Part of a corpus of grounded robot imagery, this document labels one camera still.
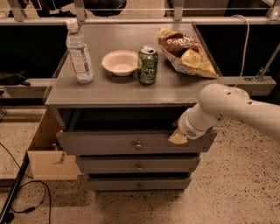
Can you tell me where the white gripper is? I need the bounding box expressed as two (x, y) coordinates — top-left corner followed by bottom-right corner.
(168, 108), (214, 144)

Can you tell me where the grey top drawer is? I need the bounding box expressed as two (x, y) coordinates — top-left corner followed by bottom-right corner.
(57, 129), (217, 156)

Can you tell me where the grey drawer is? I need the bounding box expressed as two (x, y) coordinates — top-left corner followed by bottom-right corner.
(88, 178), (191, 192)
(57, 129), (217, 156)
(77, 154), (200, 174)

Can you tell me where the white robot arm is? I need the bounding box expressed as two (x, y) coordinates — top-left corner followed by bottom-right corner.
(168, 84), (280, 144)

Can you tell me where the grey drawer cabinet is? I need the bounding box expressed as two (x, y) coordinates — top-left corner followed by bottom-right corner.
(45, 24), (209, 181)

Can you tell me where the grey bottom drawer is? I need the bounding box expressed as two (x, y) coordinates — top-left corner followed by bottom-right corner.
(88, 178), (191, 192)

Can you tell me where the grey middle drawer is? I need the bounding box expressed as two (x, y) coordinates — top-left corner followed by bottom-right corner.
(77, 154), (200, 174)

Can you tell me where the green soda can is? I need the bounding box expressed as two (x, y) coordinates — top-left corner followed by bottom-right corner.
(137, 45), (158, 85)

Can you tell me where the brown yellow chip bag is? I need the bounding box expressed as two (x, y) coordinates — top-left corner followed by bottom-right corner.
(158, 28), (219, 79)

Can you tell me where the white paper bowl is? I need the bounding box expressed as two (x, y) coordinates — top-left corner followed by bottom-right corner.
(101, 50), (138, 77)

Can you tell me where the clear plastic water bottle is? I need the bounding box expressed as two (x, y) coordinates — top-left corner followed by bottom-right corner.
(66, 19), (94, 84)

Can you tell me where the cardboard box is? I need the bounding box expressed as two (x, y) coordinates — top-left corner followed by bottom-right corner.
(27, 109), (79, 180)

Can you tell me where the black object on ledge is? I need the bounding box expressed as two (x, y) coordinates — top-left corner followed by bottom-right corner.
(0, 71), (31, 86)

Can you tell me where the white hanging cable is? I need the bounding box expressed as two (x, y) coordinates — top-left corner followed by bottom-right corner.
(233, 14), (251, 88)

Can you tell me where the black floor cable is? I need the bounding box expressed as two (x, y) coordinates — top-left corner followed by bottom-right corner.
(0, 142), (53, 224)

